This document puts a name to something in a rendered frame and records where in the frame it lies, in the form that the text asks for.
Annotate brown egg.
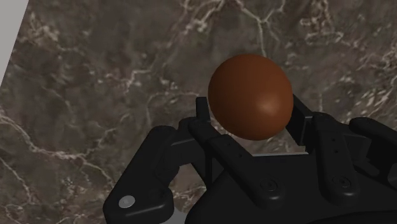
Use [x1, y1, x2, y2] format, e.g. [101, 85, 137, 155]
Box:
[207, 54, 294, 141]

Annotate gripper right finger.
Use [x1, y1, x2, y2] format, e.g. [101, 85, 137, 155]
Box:
[285, 94, 397, 204]

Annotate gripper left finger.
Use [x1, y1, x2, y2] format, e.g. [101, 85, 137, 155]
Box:
[102, 96, 286, 224]

